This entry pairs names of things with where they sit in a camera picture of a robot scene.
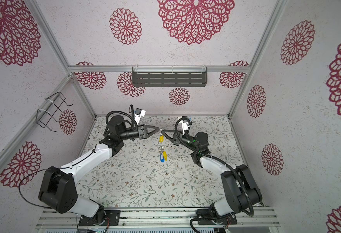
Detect black slotted wall shelf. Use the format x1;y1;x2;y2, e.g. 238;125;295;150
131;67;208;87

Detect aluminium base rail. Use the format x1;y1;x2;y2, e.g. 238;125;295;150
35;207;281;229

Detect black wire wall rack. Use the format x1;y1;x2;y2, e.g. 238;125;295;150
35;92;73;133

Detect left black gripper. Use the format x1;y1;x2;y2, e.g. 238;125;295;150
119;124;160;141

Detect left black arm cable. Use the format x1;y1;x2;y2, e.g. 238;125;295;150
18;168;63;209

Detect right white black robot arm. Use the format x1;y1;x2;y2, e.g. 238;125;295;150
161;130;262;225

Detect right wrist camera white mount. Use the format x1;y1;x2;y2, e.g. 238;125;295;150
180;116;192;135

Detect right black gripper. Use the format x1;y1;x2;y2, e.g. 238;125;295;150
164;131;200;154

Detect right black corrugated cable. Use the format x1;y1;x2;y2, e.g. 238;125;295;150
174;117;255;217

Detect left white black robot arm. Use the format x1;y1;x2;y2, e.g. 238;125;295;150
38;111;160;226

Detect blue key tag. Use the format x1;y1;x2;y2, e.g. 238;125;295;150
160;154;165;163

